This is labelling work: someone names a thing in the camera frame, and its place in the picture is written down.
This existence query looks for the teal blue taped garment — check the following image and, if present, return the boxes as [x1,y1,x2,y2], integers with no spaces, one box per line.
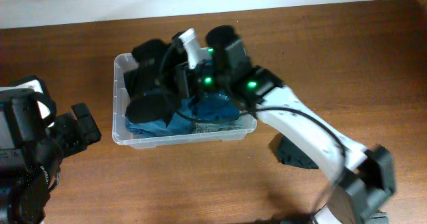
[165,61,240,123]

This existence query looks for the dark blue jeans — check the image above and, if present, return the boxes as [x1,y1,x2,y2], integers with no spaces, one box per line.
[125,115,193,138]

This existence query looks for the large black taped garment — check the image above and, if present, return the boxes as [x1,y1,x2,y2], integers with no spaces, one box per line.
[123,39,175,125]

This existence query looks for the light blue jeans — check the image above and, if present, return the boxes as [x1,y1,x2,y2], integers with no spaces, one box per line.
[191,117,245,133]

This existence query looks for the small black taped garment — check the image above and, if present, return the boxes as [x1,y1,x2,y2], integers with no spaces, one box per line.
[276,136,319,169]

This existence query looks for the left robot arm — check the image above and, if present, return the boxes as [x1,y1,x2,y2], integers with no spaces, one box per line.
[1,75,101,223]

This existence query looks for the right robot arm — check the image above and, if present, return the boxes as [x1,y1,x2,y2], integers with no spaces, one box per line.
[173,25,396,223]

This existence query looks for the clear plastic storage bin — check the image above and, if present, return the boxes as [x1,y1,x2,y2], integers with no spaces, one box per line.
[111,53,257,149]

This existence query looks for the black right camera cable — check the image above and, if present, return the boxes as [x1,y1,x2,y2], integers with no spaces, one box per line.
[158,39,346,158]

